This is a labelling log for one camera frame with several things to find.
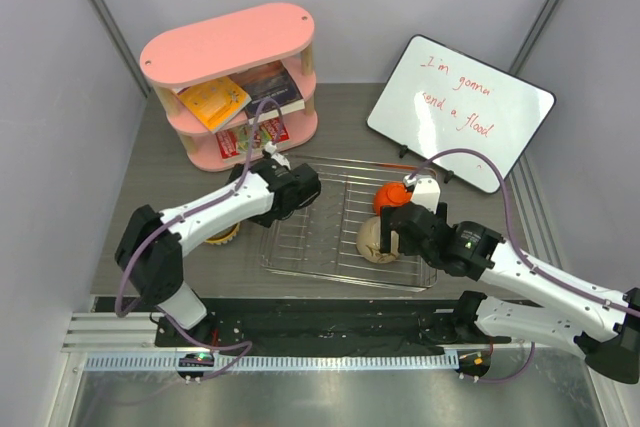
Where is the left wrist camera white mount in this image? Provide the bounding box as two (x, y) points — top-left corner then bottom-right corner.
(262, 142), (291, 169)

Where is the orange bowl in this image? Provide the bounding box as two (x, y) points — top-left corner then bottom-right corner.
(372, 182), (412, 215)

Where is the white ridged bowl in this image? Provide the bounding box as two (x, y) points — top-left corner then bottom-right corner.
(204, 226), (241, 247)

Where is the pink three-tier shelf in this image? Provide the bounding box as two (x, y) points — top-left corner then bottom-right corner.
(139, 2), (318, 172)

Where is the red magazine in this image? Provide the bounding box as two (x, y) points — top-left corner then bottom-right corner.
(215, 118), (291, 163)

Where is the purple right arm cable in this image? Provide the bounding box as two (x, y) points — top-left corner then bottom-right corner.
(407, 148), (640, 382)

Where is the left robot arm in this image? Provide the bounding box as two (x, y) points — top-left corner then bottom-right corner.
(115, 154), (321, 346)

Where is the white whiteboard with red writing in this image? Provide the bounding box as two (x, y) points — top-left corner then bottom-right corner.
(367, 35), (556, 193)

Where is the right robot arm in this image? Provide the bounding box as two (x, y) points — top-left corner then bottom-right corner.
(381, 202), (639, 384)

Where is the beige speckled bowl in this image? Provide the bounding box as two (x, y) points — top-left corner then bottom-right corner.
(356, 216), (400, 264)

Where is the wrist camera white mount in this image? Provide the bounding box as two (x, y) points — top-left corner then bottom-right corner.
(403, 174), (441, 213)
(262, 142), (291, 169)

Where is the dark blue book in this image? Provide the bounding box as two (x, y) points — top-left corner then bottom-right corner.
(230, 61), (305, 124)

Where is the yellow book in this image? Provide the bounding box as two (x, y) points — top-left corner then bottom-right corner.
(176, 76), (251, 133)

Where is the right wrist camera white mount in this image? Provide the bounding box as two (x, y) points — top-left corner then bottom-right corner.
(403, 174), (441, 213)

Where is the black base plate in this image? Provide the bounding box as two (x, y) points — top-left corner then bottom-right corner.
(154, 296), (511, 349)

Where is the metal wire dish rack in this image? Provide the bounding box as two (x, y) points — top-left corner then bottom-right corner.
(260, 154), (437, 292)

